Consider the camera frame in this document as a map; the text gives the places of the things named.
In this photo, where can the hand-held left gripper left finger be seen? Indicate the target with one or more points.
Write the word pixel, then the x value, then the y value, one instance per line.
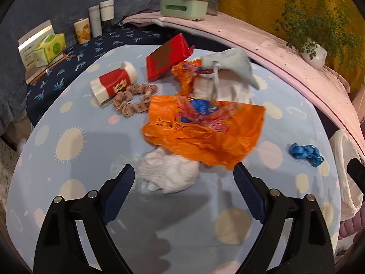
pixel 119 194

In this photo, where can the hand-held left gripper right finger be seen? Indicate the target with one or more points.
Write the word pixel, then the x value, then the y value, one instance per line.
pixel 249 194

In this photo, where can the white tissue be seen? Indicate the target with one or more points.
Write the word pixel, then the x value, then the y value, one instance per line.
pixel 168 171

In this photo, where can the orange plastic bag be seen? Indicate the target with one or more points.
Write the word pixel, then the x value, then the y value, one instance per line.
pixel 205 131

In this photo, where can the trash bin with white liner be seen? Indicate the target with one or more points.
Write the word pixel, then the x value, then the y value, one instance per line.
pixel 342 154

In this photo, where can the red and white paper carton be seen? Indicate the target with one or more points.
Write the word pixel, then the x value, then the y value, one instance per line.
pixel 114 82

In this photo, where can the crumpled blue wrapper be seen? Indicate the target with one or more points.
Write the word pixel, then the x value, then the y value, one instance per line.
pixel 302 151

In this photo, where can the light blue dotted tablecloth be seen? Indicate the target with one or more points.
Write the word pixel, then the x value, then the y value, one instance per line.
pixel 85 120

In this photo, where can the beige dotted scrunchie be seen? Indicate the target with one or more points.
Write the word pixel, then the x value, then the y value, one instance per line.
pixel 125 110

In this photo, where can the white sock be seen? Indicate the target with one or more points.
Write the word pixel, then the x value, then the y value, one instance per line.
pixel 228 91

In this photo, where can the dark blue floral cloth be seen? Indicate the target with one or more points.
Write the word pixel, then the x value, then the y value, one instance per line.
pixel 51 91

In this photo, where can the grey sock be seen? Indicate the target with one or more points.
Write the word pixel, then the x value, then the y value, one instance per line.
pixel 236 62

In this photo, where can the pink cloth with red stripe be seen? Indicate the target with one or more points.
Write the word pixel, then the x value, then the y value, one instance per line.
pixel 285 62

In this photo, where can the orange pencil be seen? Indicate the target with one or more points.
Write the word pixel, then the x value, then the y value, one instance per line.
pixel 47 71

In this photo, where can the red flat box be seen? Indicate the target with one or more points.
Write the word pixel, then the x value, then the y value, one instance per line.
pixel 165 57

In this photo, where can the potted plant in white pot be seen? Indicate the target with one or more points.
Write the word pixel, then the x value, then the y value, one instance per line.
pixel 316 54

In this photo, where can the green tissue pack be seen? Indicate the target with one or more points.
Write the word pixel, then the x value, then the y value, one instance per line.
pixel 50 47

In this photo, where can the cup with yellow print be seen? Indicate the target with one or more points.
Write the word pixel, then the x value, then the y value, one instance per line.
pixel 82 31

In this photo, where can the open white cardboard box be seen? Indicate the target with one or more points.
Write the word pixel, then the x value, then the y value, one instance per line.
pixel 27 51

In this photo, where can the tall white tube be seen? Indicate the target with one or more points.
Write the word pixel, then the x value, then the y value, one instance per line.
pixel 95 22

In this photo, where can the white jar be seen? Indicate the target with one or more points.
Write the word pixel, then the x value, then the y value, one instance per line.
pixel 107 11

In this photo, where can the mustard yellow cloth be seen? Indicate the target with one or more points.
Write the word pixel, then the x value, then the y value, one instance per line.
pixel 251 2

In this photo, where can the green tissue box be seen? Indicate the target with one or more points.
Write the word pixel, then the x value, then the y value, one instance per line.
pixel 182 8

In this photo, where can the blue-grey fabric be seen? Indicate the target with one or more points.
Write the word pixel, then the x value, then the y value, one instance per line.
pixel 57 0

